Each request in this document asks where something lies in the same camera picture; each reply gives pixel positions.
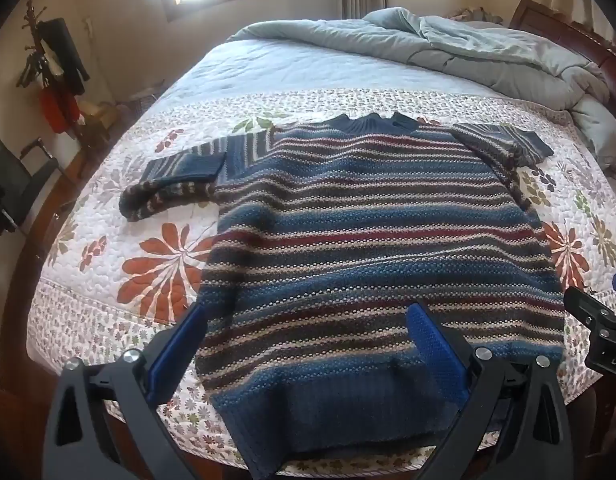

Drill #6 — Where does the blue striped knit sweater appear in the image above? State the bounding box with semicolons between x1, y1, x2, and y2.
118;112;565;480

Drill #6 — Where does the wooden headboard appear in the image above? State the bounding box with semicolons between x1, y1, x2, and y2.
508;0;616;106

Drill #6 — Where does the grey comforter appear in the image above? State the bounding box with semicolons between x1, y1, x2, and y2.
228;6;616;186

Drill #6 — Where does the floral quilted bedspread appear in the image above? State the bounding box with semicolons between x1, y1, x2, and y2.
25;20;616;478

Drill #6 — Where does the black mesh chair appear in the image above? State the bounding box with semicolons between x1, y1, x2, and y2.
0;136;61;235

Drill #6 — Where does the black hanging garment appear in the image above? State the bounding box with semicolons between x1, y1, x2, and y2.
40;17;91;96

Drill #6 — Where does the patterned pillow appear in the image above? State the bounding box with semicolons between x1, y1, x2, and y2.
448;6;504;24

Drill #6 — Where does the cardboard box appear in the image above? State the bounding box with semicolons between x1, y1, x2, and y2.
80;100;121;133

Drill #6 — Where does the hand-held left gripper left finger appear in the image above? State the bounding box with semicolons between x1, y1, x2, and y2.
42;302;209;480

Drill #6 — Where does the wooden coat rack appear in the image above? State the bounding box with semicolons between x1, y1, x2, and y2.
18;0;93;141

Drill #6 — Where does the red hanging garment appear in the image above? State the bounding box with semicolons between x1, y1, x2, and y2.
40;87;81;133

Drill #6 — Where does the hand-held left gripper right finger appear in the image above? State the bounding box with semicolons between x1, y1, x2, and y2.
405;301;575;480

